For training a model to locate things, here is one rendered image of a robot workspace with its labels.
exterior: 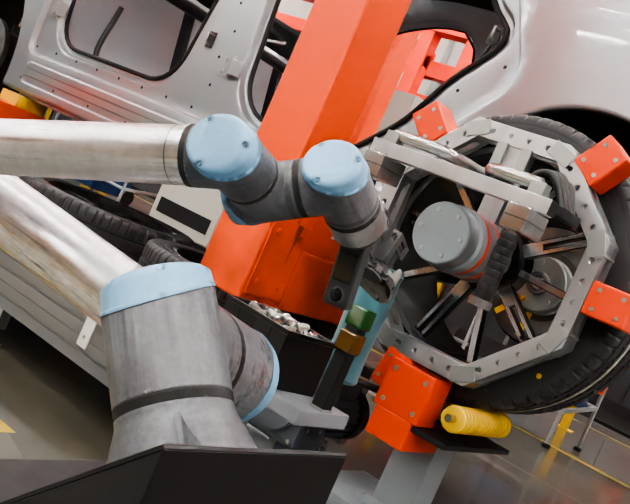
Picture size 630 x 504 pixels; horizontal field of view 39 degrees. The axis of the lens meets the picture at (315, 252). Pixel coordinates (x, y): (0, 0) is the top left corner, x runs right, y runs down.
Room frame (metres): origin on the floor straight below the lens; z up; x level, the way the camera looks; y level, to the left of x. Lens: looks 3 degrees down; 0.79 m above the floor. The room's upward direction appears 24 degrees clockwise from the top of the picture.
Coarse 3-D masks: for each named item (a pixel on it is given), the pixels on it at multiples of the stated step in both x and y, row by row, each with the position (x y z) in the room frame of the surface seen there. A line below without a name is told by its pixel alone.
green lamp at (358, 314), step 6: (354, 306) 1.67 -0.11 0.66; (360, 306) 1.67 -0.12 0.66; (348, 312) 1.68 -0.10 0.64; (354, 312) 1.67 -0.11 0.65; (360, 312) 1.66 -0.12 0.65; (366, 312) 1.66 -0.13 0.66; (372, 312) 1.67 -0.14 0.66; (348, 318) 1.67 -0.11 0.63; (354, 318) 1.67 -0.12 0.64; (360, 318) 1.66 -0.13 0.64; (366, 318) 1.66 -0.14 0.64; (372, 318) 1.67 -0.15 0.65; (354, 324) 1.66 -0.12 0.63; (360, 324) 1.66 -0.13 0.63; (366, 324) 1.67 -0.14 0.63; (372, 324) 1.68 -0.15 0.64; (366, 330) 1.67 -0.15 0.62
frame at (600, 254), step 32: (480, 128) 1.96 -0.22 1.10; (512, 128) 1.92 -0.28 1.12; (544, 160) 1.91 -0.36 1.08; (384, 192) 2.06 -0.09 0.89; (576, 192) 1.81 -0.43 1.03; (608, 224) 1.81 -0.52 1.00; (608, 256) 1.76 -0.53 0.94; (576, 288) 1.76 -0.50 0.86; (576, 320) 1.75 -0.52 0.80; (416, 352) 1.96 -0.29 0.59; (512, 352) 1.80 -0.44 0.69; (544, 352) 1.76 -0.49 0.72; (480, 384) 1.86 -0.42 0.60
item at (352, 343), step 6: (342, 330) 1.67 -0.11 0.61; (348, 330) 1.67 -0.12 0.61; (342, 336) 1.67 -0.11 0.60; (348, 336) 1.66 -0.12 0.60; (354, 336) 1.66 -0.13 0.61; (360, 336) 1.67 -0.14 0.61; (336, 342) 1.67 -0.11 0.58; (342, 342) 1.67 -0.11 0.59; (348, 342) 1.66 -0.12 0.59; (354, 342) 1.66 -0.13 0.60; (360, 342) 1.67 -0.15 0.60; (342, 348) 1.66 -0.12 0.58; (348, 348) 1.66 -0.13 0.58; (354, 348) 1.66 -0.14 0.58; (360, 348) 1.68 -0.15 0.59; (354, 354) 1.67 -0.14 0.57
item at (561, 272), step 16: (528, 240) 2.45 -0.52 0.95; (560, 256) 2.38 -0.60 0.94; (576, 256) 2.36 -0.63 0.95; (560, 272) 2.33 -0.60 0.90; (560, 288) 2.32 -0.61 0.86; (496, 304) 2.45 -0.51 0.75; (528, 304) 2.35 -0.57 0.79; (544, 304) 2.33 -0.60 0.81; (560, 304) 2.33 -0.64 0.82; (544, 320) 2.37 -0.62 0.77; (512, 336) 2.40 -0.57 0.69
